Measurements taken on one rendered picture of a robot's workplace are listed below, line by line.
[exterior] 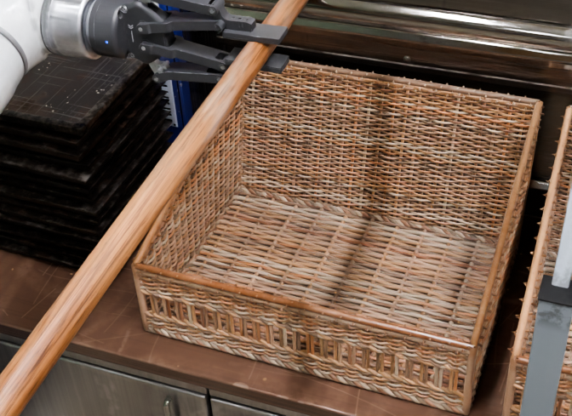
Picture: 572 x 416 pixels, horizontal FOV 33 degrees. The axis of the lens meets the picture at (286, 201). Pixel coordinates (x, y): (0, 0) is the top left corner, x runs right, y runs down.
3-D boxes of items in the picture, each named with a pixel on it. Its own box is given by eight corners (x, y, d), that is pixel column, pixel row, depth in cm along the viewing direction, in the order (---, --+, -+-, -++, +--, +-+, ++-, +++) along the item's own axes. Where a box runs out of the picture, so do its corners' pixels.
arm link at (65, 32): (85, 33, 126) (126, 39, 124) (49, 68, 119) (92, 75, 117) (72, -32, 120) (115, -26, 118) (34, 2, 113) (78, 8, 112)
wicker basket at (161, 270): (249, 166, 196) (239, 47, 179) (529, 221, 179) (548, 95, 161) (137, 333, 161) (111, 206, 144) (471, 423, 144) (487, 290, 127)
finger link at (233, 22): (215, 21, 113) (213, -3, 111) (256, 26, 111) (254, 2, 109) (211, 27, 112) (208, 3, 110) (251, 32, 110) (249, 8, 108)
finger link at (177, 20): (152, 19, 117) (149, 9, 117) (235, 17, 113) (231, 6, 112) (138, 36, 115) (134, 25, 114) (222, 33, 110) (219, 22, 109)
